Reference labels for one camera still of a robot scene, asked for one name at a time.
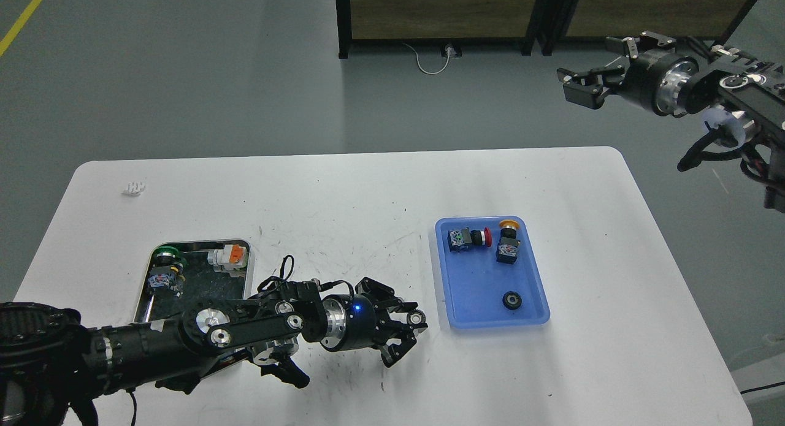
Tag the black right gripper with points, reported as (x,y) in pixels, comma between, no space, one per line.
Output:
(654,80)

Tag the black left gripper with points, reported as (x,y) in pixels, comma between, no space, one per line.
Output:
(354,322)

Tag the black gear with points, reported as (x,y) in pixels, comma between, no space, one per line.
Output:
(416,317)
(512,300)

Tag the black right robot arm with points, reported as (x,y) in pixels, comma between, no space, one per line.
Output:
(738,96)

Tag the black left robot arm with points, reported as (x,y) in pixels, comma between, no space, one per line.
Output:
(51,363)

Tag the orange white connector part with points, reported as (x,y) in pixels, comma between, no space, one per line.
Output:
(231,259)

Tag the blue plastic tray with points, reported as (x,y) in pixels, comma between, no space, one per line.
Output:
(474,282)

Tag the stainless steel tray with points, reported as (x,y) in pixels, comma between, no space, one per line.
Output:
(202,285)

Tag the small white plastic piece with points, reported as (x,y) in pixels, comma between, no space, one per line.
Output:
(134,189)

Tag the right wooden cabinet black frame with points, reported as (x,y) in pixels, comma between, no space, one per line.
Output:
(593,20)

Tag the wooden cabinet black frame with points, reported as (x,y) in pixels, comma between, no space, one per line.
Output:
(456,23)
(593,20)

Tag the red push button switch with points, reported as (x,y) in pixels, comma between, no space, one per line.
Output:
(462,239)

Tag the yellow push button switch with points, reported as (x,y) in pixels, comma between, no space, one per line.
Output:
(507,251)

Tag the left wooden cabinet black frame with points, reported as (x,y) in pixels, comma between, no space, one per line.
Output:
(456,23)

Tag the green push button switch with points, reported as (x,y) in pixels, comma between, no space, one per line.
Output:
(166,272)

